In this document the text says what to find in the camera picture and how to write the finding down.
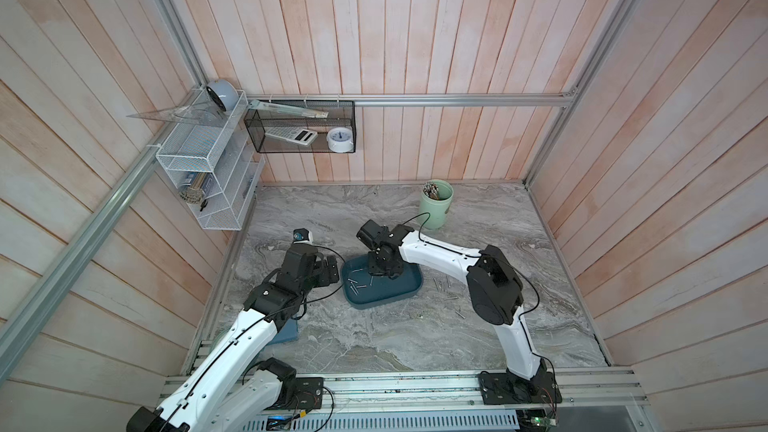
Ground teal plastic storage tray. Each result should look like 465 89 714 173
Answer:
340 256 424 310

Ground white calculator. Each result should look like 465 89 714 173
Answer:
264 126 318 146

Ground screws in green cup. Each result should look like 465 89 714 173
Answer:
422 182 444 201

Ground metal roll in rack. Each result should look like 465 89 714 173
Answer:
178 172 210 205

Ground white wire shelf rack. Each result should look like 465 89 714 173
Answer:
156 89 265 231

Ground grey round alarm clock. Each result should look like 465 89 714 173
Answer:
206 79 239 113

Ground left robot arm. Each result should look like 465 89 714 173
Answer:
126 242 345 431

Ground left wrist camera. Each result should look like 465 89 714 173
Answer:
292 228 314 245

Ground green ruler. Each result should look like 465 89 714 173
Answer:
249 100 329 119

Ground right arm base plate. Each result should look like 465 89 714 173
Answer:
477 369 562 405

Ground pile of silver screws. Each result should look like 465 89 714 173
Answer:
346 275 374 297

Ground mint green cup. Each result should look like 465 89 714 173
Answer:
418 179 454 230

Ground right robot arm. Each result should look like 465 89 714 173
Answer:
357 220 562 406

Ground aluminium front rail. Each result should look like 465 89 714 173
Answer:
323 367 649 413

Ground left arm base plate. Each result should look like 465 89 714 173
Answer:
262 376 324 412

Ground removed screws on table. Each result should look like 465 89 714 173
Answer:
433 278 466 320

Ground white tape roll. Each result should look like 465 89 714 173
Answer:
326 127 355 154

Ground black mesh wall basket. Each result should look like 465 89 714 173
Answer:
244 99 357 154

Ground clear triangle ruler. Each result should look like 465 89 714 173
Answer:
129 102 228 127

